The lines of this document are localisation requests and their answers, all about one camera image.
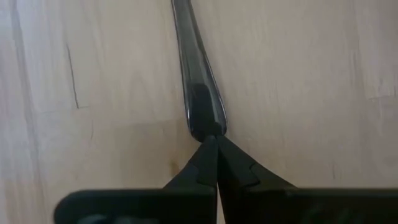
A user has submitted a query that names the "dark metal spoon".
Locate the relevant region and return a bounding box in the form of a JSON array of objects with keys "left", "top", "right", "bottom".
[{"left": 170, "top": 0, "right": 228, "bottom": 142}]

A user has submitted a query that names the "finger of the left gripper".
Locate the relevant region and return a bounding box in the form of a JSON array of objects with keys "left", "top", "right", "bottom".
[
  {"left": 54, "top": 135, "right": 218, "bottom": 224},
  {"left": 216, "top": 136, "right": 398, "bottom": 224}
]

